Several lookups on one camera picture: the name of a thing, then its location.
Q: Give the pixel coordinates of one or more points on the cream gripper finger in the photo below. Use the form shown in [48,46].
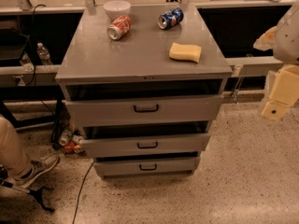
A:
[284,92]

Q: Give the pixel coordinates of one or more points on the grey top drawer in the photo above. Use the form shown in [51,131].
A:
[144,110]

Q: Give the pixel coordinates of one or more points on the grey drawer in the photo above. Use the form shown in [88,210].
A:
[144,110]
[145,145]
[107,169]

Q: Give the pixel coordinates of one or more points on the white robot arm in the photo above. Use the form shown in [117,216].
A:
[283,39]

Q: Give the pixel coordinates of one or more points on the grey middle drawer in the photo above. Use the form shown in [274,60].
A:
[145,145]

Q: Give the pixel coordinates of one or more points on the grey metal drawer cabinet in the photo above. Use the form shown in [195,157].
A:
[96,68]

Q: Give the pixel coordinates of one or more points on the grey bottom drawer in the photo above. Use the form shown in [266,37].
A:
[107,169]

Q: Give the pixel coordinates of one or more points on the yellow sponge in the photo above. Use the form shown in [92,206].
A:
[185,52]

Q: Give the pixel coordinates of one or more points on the blue soda can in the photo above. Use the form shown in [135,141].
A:
[170,18]

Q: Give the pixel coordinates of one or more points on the red soda can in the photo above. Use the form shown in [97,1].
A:
[119,27]

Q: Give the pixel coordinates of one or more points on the white bowl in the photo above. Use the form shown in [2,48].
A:
[116,8]

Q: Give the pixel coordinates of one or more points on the cans pile on floor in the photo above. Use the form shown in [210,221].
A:
[71,142]

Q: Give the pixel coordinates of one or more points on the clear plastic water bottle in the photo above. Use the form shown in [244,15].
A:
[43,54]

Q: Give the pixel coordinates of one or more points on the grey sneaker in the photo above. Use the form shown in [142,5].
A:
[38,168]

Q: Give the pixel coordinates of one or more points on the black tripod stand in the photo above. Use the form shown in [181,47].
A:
[36,194]

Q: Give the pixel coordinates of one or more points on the person leg beige trousers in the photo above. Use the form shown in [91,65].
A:
[12,153]

